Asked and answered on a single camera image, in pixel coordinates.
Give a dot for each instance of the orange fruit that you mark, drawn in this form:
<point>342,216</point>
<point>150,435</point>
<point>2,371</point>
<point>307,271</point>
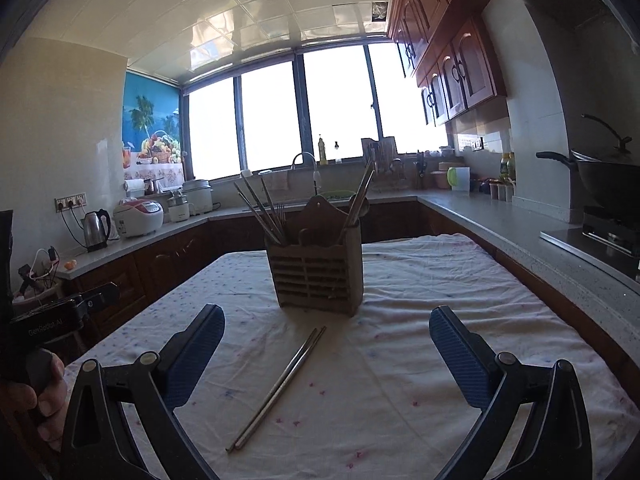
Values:
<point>70,264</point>

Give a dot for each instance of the metal chopstick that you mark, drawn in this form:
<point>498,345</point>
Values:
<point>361,192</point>
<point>272,390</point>
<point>280,390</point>
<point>358,210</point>

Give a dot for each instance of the curved sink faucet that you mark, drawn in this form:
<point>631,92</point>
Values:
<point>316,175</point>

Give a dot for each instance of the black wok lid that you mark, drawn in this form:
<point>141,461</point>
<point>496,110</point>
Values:
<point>607,152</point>

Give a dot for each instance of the dark metal jug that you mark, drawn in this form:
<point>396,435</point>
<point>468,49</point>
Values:
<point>150,186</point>

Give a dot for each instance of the yellow-capped green label bottle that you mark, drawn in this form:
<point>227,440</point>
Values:
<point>504,167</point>

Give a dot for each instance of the wooden chopstick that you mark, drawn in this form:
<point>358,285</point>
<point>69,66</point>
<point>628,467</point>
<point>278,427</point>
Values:
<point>261,210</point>

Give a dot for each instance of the pink plastic basin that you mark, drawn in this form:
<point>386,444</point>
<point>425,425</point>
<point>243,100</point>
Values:
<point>440,177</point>

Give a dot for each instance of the large kitchen window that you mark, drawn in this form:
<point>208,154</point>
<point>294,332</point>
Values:
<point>270,115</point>

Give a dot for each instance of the steel electric kettle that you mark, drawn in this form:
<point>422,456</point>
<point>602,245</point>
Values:
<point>96,230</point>

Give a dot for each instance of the metal spoon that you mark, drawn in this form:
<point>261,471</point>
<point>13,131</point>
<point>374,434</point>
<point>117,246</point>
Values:
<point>364,205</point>

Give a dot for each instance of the green colander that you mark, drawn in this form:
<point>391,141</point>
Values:
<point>335,193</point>

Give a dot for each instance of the white and red rice cooker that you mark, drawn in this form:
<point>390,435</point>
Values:
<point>140,220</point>

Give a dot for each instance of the person's left hand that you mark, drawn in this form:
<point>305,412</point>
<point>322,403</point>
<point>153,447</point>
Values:
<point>52,410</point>

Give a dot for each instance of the black wok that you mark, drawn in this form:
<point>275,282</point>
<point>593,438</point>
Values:
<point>610,185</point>

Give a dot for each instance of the white printed tablecloth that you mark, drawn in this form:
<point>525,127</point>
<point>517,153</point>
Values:
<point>400,285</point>

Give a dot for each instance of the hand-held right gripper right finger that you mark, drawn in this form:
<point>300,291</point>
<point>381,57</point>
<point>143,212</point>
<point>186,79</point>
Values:
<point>457,355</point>

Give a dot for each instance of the dark wooden base cabinets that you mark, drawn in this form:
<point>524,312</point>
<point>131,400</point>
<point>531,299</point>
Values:
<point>175,260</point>

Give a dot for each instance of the knife block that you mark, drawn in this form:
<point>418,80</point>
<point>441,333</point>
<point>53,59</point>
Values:
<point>421,172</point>

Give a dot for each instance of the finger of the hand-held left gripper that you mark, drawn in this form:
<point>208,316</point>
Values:
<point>100,297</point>

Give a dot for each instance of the wooden utensil holder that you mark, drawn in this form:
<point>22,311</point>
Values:
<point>310,280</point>

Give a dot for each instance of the dark chopstick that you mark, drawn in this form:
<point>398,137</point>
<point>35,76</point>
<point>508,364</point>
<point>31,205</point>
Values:
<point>255,212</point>
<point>270,205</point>

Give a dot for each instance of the tropical fruit wall poster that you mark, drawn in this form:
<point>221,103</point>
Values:
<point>150,110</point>

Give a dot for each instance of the white pitcher with green lid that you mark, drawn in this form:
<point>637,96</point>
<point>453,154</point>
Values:
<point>460,180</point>

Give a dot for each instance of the spice jar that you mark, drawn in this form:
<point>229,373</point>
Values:
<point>493,191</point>
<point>502,192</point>
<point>510,193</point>

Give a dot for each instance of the small white steamer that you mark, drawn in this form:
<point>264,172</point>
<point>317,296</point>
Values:
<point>178,210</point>

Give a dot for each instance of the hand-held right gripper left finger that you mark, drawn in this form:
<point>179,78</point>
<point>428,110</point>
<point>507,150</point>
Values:
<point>197,350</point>

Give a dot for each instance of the dark metal fork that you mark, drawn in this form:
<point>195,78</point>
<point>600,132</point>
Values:
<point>282,217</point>

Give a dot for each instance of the small dark-capped bottle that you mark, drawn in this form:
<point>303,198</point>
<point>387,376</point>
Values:
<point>337,154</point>

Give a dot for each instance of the paper towel roll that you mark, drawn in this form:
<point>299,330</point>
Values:
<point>134,189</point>

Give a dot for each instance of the dark purple pot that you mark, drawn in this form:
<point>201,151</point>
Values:
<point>484,186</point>

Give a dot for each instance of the clear cooking oil bottle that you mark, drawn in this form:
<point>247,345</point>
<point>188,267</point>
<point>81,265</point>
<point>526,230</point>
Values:
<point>512,166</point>

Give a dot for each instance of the large white electric pot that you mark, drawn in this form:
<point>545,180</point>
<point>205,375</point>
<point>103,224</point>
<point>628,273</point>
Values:
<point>197,197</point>

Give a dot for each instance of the wall outlet under cabinets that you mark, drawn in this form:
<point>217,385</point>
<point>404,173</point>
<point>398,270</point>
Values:
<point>471,142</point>

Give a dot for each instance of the brown wooden wall cabinets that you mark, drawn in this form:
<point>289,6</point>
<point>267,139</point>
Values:
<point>465,75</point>

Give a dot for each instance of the yellow oil bottle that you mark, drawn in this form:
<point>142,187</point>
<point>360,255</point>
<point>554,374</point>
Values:
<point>323,152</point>

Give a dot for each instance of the speckled kitchen countertop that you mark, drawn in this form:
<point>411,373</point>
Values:
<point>500,215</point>

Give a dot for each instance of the wall outlet strip with plugs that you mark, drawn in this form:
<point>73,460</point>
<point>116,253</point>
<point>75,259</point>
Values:
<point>72,201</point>

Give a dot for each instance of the beige dishcloth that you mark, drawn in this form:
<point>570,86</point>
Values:
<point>280,181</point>

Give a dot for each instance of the steel gas stove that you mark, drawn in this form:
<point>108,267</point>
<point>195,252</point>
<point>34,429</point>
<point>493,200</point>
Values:
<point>600,240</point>

